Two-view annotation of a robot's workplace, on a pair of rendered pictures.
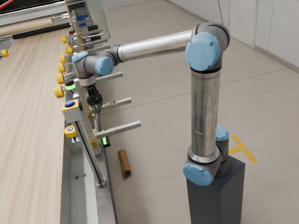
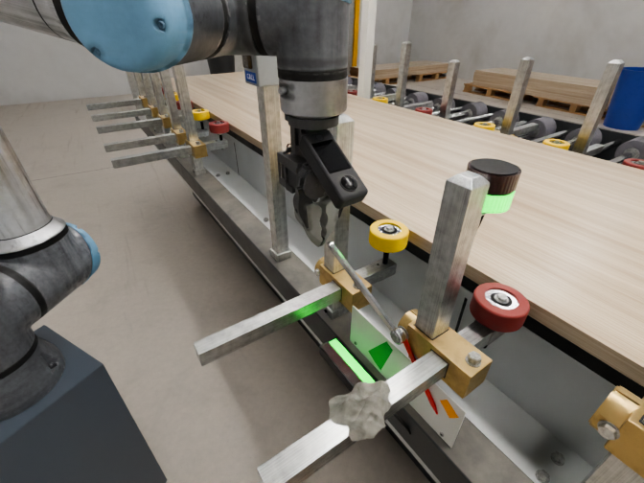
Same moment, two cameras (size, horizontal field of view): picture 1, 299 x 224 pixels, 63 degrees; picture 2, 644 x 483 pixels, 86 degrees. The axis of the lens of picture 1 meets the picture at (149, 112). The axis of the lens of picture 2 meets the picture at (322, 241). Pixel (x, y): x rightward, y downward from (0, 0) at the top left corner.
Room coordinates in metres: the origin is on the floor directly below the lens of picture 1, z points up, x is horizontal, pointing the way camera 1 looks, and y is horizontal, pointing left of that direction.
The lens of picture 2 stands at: (1.70, 0.10, 1.27)
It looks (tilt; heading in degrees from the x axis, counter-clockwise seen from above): 33 degrees down; 155
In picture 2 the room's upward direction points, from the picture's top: straight up
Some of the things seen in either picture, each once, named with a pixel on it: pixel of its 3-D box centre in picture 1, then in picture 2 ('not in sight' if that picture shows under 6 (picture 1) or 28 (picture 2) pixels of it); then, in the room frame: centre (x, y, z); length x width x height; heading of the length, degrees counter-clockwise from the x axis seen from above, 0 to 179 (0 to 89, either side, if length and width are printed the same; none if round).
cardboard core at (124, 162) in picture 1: (124, 162); not in sight; (1.76, 0.33, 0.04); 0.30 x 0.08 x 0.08; 9
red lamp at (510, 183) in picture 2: (69, 82); (492, 175); (1.43, 0.46, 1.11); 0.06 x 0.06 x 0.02
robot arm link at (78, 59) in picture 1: (83, 64); (309, 19); (1.25, 0.29, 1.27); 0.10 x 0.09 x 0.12; 53
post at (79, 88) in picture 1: (87, 110); (432, 322); (1.43, 0.41, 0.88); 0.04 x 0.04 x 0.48; 9
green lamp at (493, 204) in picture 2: (70, 86); (486, 194); (1.43, 0.46, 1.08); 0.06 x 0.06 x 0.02
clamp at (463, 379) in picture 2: (88, 113); (441, 346); (1.46, 0.42, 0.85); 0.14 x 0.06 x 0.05; 9
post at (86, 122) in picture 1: (88, 129); (335, 239); (1.19, 0.37, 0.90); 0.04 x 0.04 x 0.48; 9
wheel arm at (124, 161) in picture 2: not in sight; (173, 152); (0.25, 0.13, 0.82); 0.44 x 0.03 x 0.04; 99
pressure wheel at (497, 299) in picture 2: not in sight; (492, 322); (1.46, 0.52, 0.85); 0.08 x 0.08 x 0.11
